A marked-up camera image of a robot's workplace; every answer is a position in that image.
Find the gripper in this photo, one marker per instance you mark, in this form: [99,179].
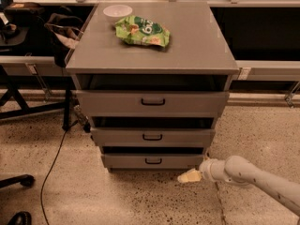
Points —
[206,168]

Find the grey bottom drawer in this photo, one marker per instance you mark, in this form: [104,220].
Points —
[151,162]

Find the grey drawer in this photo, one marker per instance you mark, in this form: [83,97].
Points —
[152,137]
[152,103]
[151,162]

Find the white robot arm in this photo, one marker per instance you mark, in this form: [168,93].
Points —
[237,171]

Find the grey middle drawer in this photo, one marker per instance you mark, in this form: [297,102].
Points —
[152,137]

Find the grey drawer cabinet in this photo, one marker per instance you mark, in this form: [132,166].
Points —
[196,60]

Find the grey top drawer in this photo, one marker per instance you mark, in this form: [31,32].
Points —
[152,103]

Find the green snack bag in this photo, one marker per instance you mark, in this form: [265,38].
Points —
[135,30]

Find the office chair base leg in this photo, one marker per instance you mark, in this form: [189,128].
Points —
[25,180]

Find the white bowl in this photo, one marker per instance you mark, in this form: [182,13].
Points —
[115,13]

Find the dark bag with cloth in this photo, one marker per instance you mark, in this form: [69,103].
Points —
[64,35]

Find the metal rail bracket right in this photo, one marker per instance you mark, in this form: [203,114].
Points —
[291,93]

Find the metal rail bracket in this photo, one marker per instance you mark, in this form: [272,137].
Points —
[45,88]
[291,93]

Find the metal rail bracket left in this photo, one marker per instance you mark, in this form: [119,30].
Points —
[45,88]

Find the black table frame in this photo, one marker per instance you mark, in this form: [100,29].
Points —
[25,109]

